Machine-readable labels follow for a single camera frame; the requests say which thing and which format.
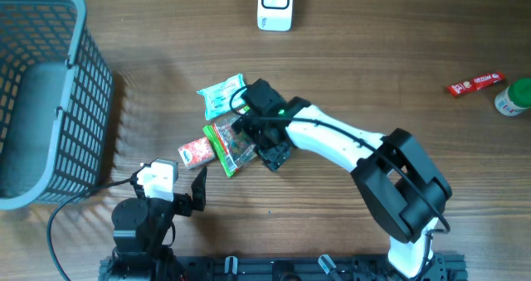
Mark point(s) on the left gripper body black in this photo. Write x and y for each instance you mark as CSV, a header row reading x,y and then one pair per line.
x,y
182,205

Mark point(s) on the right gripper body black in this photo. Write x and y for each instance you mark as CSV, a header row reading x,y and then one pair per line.
x,y
270,152

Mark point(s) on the red white small packet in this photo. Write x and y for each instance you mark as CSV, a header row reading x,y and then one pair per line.
x,y
197,153

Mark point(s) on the green snack bag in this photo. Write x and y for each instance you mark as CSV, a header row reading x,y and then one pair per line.
x,y
234,150

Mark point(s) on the mint green wipes pack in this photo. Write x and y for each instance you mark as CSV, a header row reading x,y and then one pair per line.
x,y
217,97

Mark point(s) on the red Nescafe sachet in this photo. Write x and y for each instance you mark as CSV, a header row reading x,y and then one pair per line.
x,y
474,84

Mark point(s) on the green lid white jar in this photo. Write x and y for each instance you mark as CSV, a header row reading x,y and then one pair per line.
x,y
515,99

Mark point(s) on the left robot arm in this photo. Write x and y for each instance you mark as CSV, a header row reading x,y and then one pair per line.
x,y
140,226

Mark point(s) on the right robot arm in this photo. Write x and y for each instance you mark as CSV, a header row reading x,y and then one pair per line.
x,y
404,191

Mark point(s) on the white barcode scanner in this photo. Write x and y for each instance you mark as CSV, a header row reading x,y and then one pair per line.
x,y
274,15

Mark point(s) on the grey plastic mesh basket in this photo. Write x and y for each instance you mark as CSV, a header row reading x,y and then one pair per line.
x,y
56,97

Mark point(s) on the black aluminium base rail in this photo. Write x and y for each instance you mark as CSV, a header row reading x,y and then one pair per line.
x,y
357,267

